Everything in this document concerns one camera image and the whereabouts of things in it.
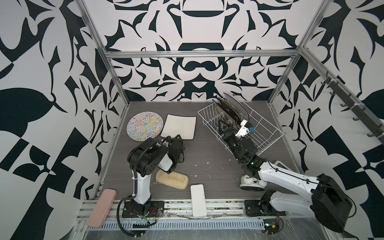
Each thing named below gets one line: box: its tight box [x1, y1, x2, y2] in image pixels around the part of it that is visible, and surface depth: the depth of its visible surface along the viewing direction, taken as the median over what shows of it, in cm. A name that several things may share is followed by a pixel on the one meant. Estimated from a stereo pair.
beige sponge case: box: [155, 169, 189, 190], surface depth 81 cm
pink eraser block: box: [86, 188, 118, 228], surface depth 74 cm
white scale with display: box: [273, 160, 290, 170], surface depth 87 cm
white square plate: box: [160, 114, 197, 140], surface depth 106 cm
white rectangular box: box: [190, 184, 207, 219], surface depth 74 cm
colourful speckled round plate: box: [126, 111, 164, 142], surface depth 107 cm
